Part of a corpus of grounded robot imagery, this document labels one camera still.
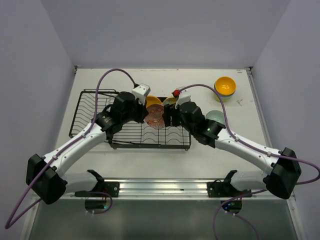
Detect lime green bowl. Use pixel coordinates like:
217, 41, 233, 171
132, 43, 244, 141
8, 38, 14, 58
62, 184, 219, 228
214, 89, 235, 102

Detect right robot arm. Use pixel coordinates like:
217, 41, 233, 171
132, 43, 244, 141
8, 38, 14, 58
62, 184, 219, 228
162, 101, 302, 200

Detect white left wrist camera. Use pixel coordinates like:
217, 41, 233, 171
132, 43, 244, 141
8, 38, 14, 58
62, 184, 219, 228
131, 84, 151, 106

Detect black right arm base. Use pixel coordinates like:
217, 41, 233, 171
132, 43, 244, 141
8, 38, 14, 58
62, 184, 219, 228
206, 170, 252, 214

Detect blue zigzag patterned bowl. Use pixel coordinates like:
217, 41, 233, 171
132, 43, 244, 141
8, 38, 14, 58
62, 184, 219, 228
144, 104, 165, 130

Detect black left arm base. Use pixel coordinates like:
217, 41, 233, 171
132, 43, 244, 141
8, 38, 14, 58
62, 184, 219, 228
74, 169, 120, 215

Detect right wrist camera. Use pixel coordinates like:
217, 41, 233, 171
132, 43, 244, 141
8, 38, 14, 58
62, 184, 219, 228
172, 89, 191, 109

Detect yellow teal patterned bowl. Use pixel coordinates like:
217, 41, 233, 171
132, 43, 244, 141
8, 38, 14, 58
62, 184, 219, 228
162, 96, 177, 106

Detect black wire dish rack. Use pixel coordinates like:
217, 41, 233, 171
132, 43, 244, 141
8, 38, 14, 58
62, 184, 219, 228
68, 89, 192, 151

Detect yellow ribbed bowl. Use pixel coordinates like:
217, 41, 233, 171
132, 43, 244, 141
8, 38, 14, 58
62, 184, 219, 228
146, 95, 162, 108

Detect aluminium mounting rail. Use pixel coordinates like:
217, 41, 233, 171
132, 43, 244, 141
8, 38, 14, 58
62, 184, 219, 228
49, 177, 253, 201

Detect smooth yellow bowl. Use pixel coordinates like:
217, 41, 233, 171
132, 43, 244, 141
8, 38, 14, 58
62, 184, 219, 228
214, 76, 237, 96

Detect pale teal textured bowl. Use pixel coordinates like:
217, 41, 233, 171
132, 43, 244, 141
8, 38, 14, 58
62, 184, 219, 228
205, 110, 225, 124

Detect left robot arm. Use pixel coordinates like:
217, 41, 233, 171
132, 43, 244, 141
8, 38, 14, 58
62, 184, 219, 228
26, 90, 148, 205

